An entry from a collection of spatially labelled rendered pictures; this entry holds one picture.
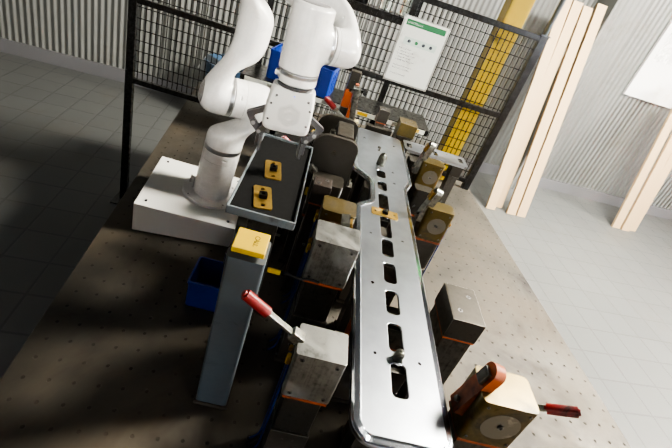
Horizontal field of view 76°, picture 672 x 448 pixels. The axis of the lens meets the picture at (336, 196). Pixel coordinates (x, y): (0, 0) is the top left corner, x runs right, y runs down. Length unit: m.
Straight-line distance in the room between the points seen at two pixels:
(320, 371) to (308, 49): 0.59
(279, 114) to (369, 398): 0.57
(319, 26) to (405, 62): 1.35
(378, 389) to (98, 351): 0.67
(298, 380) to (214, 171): 0.82
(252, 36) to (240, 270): 0.72
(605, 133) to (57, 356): 5.08
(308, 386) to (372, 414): 0.12
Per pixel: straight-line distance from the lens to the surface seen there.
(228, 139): 1.39
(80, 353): 1.19
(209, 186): 1.48
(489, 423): 0.92
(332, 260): 0.94
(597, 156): 5.49
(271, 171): 1.00
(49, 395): 1.14
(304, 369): 0.79
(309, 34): 0.85
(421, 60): 2.18
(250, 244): 0.77
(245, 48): 1.30
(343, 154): 1.23
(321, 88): 1.99
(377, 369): 0.88
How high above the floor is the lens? 1.65
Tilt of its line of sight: 30 degrees down
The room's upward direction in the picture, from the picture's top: 19 degrees clockwise
